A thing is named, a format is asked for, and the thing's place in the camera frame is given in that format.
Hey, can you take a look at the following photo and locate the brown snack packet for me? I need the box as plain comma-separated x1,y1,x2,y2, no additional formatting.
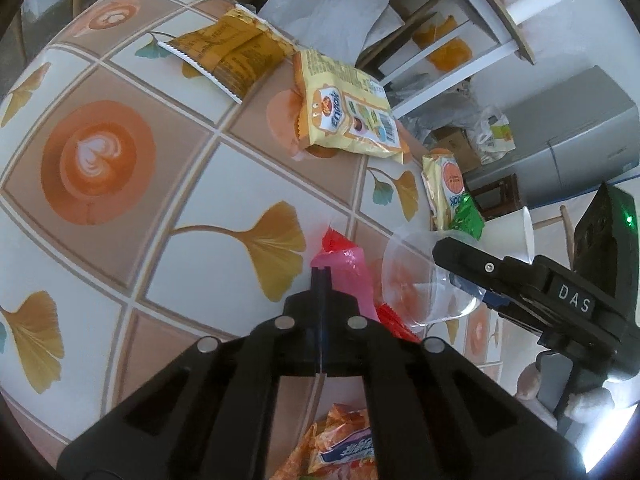
157,4,297,105

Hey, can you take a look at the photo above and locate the white paper cup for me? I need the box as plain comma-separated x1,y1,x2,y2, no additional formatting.
482,206,536,263

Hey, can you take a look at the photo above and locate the ginkgo print tablecloth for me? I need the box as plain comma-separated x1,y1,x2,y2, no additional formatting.
0,0,506,480

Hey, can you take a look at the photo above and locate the yellow plastic bag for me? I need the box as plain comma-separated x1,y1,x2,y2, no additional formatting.
412,15,473,71

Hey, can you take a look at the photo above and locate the white paper towel roll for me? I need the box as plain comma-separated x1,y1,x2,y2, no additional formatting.
506,0,561,23

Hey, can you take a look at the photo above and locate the yellow packet with orange circle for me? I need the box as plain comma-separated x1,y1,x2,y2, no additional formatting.
421,149,468,231

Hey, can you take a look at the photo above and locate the low cardboard box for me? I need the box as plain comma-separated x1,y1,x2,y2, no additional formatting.
431,127,482,173

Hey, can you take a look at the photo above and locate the grey plastic bag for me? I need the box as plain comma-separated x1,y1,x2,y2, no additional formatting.
395,72,481,131

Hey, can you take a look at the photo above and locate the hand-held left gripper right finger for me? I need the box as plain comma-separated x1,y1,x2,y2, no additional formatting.
320,266,586,480

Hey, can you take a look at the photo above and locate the white bag with yellow print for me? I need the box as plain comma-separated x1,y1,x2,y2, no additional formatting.
467,105,516,163

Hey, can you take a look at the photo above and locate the white side table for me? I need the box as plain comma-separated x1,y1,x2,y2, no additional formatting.
360,0,536,111

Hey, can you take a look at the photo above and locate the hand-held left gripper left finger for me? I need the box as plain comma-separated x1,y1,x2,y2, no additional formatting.
57,266,322,480

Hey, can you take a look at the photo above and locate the grey refrigerator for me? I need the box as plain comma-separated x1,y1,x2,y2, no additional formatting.
462,65,640,208

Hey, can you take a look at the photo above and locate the pink plastic bag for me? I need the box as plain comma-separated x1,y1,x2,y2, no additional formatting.
310,246,381,321

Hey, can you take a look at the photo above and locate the yellow snack packet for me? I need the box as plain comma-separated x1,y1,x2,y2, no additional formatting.
292,49,411,165

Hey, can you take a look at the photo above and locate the person's right forearm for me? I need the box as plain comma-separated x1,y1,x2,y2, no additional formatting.
570,385,618,423

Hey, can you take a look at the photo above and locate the clear plastic container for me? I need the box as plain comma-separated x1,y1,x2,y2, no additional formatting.
381,225,486,328

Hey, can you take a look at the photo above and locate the orange snack packet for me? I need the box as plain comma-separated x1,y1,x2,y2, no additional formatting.
272,402,381,480

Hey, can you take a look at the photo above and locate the white pillow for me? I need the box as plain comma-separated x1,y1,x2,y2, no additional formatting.
257,0,406,63

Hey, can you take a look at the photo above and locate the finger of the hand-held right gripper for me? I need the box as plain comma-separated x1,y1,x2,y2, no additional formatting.
447,272,507,314
432,237,548,306

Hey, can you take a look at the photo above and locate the red wrapper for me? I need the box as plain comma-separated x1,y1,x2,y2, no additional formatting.
320,227,423,345

